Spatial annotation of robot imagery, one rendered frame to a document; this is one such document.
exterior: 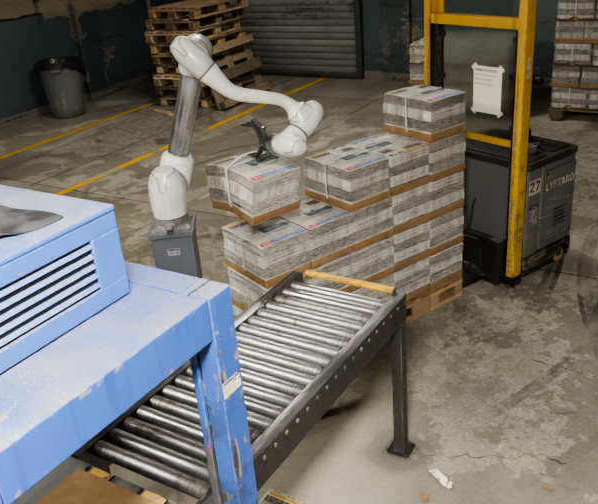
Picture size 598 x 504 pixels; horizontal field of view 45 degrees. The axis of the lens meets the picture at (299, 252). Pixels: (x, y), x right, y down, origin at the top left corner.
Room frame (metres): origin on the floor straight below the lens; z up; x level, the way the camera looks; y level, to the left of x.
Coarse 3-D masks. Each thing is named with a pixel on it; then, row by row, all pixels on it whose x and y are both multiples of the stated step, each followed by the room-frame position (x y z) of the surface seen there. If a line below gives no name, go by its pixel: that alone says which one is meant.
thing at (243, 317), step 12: (288, 276) 2.83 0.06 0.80; (300, 276) 2.84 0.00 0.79; (276, 288) 2.72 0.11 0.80; (264, 300) 2.63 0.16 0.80; (252, 312) 2.53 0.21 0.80; (180, 372) 2.15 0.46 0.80; (168, 384) 2.09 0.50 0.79; (144, 396) 2.02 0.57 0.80; (132, 408) 1.96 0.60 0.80; (120, 420) 1.90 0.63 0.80; (108, 432) 1.85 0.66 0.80; (84, 444) 1.79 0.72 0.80; (72, 456) 1.75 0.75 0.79; (84, 456) 1.76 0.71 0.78; (96, 456) 1.79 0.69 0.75
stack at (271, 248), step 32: (416, 192) 3.72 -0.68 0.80; (256, 224) 3.39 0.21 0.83; (288, 224) 3.35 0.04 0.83; (320, 224) 3.32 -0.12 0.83; (352, 224) 3.45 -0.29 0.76; (384, 224) 3.57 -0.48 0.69; (256, 256) 3.15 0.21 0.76; (288, 256) 3.18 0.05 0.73; (320, 256) 3.30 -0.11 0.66; (352, 256) 3.42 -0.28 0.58; (384, 256) 3.55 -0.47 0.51; (256, 288) 3.18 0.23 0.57; (416, 288) 3.71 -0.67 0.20
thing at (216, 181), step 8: (248, 152) 3.53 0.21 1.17; (224, 160) 3.40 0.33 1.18; (232, 160) 3.37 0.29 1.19; (240, 160) 3.34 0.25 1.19; (208, 168) 3.36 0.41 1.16; (216, 168) 3.30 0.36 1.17; (208, 176) 3.37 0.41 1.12; (216, 176) 3.32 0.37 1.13; (224, 176) 3.26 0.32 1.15; (208, 184) 3.37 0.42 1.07; (216, 184) 3.32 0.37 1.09; (224, 184) 3.26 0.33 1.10; (216, 192) 3.32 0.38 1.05; (224, 192) 3.26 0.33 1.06; (216, 200) 3.33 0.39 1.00; (224, 200) 3.27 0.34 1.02
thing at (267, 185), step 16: (272, 160) 3.30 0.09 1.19; (288, 160) 3.30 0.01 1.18; (240, 176) 3.15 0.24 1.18; (256, 176) 3.12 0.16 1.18; (272, 176) 3.14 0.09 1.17; (288, 176) 3.20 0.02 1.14; (240, 192) 3.15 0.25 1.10; (256, 192) 3.09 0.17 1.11; (272, 192) 3.15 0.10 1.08; (288, 192) 3.22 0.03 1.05; (240, 208) 3.17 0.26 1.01; (256, 208) 3.10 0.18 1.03; (272, 208) 3.16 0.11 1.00
